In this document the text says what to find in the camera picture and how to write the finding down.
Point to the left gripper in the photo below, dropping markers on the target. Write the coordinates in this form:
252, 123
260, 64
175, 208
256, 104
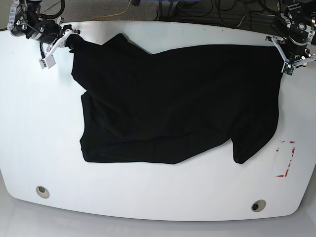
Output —
294, 54

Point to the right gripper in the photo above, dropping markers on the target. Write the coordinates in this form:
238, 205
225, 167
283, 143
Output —
49, 32

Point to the black t-shirt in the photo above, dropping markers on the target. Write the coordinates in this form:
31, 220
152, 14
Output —
170, 106

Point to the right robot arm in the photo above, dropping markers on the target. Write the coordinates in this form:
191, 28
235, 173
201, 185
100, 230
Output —
26, 19

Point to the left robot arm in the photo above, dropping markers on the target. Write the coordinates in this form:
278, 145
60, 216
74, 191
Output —
295, 22

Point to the red tape rectangle marking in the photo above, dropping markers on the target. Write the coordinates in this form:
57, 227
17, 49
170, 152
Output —
283, 158

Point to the left table grommet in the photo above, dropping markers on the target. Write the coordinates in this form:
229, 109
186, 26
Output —
42, 192

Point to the table grommet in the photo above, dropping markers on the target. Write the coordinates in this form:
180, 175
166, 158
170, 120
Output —
42, 192
258, 205

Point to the right table grommet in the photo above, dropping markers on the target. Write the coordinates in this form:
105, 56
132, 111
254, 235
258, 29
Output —
258, 205

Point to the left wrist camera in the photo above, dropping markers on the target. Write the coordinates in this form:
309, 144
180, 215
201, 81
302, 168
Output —
288, 69

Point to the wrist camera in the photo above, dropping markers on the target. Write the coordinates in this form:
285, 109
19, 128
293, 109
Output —
47, 62
288, 69

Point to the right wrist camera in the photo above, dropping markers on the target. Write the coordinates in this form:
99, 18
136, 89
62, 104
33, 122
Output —
47, 62

